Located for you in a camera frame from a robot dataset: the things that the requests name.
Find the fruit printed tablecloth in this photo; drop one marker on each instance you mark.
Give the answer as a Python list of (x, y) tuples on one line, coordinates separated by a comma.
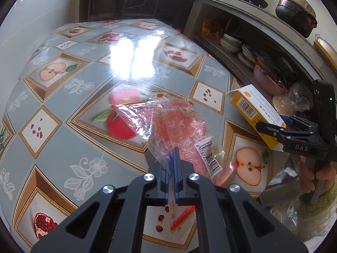
[(79, 105)]

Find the pink basin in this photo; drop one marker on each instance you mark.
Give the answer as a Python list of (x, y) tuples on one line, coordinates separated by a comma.
[(266, 81)]

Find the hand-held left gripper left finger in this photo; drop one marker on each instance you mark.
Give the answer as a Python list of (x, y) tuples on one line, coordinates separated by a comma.
[(168, 179)]

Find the orange packets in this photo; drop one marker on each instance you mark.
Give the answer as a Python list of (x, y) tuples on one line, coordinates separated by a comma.
[(210, 29)]

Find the patterned storage shelf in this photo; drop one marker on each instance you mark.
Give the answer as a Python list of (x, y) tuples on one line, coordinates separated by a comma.
[(223, 60)]

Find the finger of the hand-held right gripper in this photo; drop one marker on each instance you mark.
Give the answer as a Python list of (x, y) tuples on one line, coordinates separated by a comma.
[(289, 121), (271, 131)]

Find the person's right forearm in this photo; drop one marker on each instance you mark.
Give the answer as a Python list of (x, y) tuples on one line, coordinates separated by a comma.
[(321, 216)]

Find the clear bag with food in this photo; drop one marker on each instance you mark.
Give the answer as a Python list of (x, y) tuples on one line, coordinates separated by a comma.
[(297, 97)]

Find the stack of plates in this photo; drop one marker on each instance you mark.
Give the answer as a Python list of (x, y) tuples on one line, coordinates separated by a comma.
[(247, 56)]

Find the black cooking pot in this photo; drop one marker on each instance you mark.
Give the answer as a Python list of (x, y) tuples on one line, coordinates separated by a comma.
[(295, 13)]

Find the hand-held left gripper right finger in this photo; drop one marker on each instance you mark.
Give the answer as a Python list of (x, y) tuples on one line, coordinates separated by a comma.
[(177, 179)]

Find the yellow carton box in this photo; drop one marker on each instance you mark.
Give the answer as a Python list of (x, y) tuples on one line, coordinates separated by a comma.
[(252, 105)]

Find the grey bag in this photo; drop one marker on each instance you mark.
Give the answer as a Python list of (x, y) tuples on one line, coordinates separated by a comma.
[(279, 197)]

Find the person's right hand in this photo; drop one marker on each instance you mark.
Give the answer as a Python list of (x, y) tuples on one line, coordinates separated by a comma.
[(326, 174)]

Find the stack of white bowls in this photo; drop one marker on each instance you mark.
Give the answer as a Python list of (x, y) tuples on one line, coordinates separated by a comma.
[(231, 42)]

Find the clear striped snack wrapper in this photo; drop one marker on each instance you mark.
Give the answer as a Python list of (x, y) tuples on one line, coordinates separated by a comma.
[(179, 126)]

